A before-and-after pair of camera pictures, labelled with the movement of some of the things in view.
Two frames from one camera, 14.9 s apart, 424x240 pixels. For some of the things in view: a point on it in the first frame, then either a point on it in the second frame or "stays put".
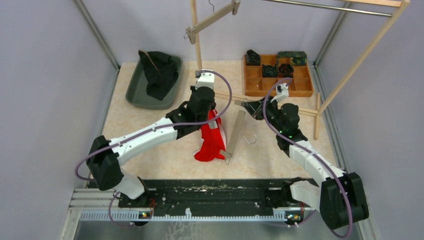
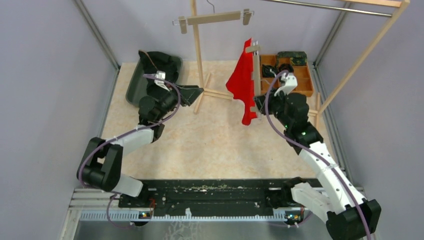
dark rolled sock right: [285, 70] stays put
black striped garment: [157, 86] stays put
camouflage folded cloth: [297, 58] stays put
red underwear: [213, 134] to [241, 85]
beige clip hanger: [228, 155] to [256, 75]
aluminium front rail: [94, 204] stays put
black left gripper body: [204, 118] to [173, 99]
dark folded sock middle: [270, 71] stays put
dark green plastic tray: [137, 94] stays put
